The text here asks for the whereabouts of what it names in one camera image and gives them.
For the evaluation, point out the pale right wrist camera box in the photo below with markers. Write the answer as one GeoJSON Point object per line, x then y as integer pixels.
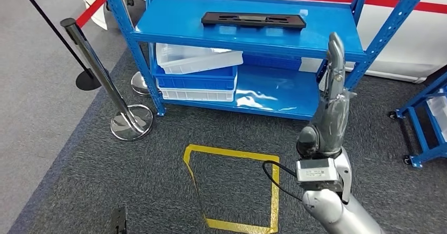
{"type": "Point", "coordinates": [316, 172]}

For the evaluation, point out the blue wheeled cart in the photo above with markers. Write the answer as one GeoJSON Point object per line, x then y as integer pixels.
{"type": "Point", "coordinates": [417, 131]}

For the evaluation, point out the yellow floor tape square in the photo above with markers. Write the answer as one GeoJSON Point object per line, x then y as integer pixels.
{"type": "Point", "coordinates": [274, 190]}

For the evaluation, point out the black plastic plate frame part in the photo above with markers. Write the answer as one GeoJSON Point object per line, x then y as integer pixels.
{"type": "Point", "coordinates": [251, 20]}

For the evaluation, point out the clear plastic bin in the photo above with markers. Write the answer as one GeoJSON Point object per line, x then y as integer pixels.
{"type": "Point", "coordinates": [438, 113]}

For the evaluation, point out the white car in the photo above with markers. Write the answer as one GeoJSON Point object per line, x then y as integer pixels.
{"type": "Point", "coordinates": [401, 44]}

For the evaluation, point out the white plastic bin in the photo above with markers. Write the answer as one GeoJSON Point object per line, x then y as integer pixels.
{"type": "Point", "coordinates": [195, 59]}
{"type": "Point", "coordinates": [195, 95]}

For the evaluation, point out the thin black stanchion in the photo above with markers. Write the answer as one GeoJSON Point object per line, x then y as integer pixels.
{"type": "Point", "coordinates": [87, 80]}

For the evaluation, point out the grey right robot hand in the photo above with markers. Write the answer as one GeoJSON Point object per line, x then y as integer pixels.
{"type": "Point", "coordinates": [331, 120]}

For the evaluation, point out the blue metal shelf rack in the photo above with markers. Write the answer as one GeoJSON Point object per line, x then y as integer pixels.
{"type": "Point", "coordinates": [174, 19]}

